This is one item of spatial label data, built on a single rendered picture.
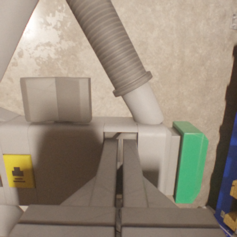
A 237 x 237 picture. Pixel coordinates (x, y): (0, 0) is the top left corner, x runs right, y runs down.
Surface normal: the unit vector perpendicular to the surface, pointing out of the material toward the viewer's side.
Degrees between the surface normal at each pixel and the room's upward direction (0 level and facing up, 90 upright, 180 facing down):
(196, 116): 0
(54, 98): 5
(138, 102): 35
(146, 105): 10
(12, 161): 22
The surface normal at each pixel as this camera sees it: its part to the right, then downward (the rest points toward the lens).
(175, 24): 0.36, 0.26
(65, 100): -0.31, 0.26
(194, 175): -0.02, 0.28
